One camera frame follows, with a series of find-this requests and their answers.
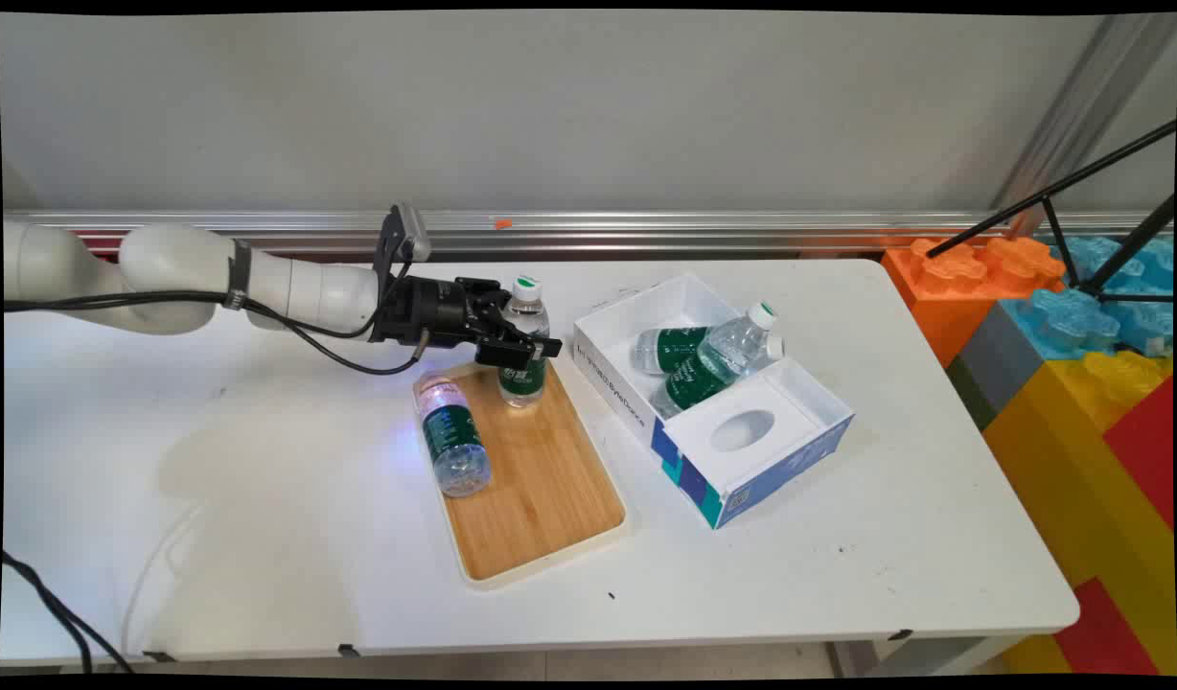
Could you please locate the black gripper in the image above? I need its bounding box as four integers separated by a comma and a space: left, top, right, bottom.
373, 276, 563, 370

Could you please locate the water bottle green label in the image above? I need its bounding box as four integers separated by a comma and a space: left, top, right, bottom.
497, 275, 551, 409
651, 302, 777, 420
632, 326, 786, 376
414, 376, 494, 498

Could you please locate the bamboo wooden tray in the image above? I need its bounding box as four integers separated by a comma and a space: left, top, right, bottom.
412, 359, 630, 588

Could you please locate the white and blue cardboard box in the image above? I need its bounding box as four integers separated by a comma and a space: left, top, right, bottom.
573, 273, 855, 530

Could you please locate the orange giant toy brick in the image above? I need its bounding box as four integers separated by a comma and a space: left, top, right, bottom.
881, 237, 1067, 368

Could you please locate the grey giant toy brick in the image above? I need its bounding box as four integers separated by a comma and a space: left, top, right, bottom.
945, 302, 1050, 430

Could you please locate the blue giant toy brick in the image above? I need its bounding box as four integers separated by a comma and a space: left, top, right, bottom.
1001, 237, 1174, 360

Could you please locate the black tripod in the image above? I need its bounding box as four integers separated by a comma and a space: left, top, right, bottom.
924, 120, 1176, 303

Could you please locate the yellow giant toy brick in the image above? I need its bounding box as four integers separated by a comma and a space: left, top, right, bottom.
981, 350, 1176, 675

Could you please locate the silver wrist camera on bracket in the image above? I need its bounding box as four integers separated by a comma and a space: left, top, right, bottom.
376, 203, 431, 279

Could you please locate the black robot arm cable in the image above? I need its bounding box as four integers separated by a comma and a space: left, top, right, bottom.
4, 259, 428, 376

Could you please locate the aluminium rail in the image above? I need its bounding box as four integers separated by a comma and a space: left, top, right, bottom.
4, 211, 1174, 256

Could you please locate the black floor cable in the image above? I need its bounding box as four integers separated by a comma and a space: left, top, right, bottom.
2, 551, 134, 675

